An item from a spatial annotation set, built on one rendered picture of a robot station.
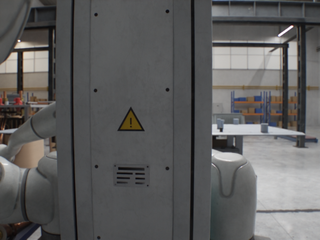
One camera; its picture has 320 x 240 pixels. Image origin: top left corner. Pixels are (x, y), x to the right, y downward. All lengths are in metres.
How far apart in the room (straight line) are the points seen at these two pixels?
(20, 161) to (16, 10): 3.51
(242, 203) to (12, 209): 0.60
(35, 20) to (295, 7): 9.69
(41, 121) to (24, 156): 2.83
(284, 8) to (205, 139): 10.30
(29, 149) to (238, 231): 3.32
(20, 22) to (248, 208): 0.63
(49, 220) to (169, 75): 0.51
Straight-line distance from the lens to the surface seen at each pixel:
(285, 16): 10.68
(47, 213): 0.78
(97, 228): 0.63
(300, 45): 11.21
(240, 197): 0.69
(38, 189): 0.76
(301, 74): 11.02
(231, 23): 10.74
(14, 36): 0.31
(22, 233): 1.48
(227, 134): 1.36
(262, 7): 10.48
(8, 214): 0.79
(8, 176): 0.74
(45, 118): 0.93
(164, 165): 0.55
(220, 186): 0.68
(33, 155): 3.84
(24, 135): 1.03
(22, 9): 0.32
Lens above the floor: 1.49
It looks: 2 degrees down
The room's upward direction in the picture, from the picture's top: straight up
